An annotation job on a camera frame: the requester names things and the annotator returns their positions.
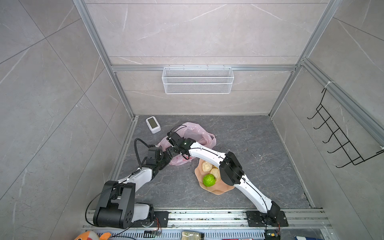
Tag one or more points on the orange plush toy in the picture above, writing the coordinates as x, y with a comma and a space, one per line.
90, 235

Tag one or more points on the aluminium mounting rail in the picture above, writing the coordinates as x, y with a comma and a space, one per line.
228, 224

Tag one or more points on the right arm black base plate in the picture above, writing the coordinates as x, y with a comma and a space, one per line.
258, 219

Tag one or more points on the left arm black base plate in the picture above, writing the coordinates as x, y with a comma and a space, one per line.
157, 219

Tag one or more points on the pink scalloped plastic bowl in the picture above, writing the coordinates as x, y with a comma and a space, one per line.
218, 189

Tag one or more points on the black wire hook rack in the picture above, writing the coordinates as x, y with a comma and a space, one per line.
338, 136

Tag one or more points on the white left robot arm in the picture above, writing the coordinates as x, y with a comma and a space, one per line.
117, 207

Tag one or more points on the pink plastic bag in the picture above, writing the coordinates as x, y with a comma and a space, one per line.
195, 132

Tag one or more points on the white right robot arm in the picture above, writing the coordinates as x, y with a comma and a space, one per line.
232, 174

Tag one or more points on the small white digital clock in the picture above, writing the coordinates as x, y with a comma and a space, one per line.
153, 125

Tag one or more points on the beige fake potato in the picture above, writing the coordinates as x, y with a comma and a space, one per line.
206, 167

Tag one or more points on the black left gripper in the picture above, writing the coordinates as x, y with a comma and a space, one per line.
168, 158

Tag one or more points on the white wire mesh basket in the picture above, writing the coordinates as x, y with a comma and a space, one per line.
197, 80

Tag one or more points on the green fake fruit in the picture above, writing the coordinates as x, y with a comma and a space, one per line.
209, 180

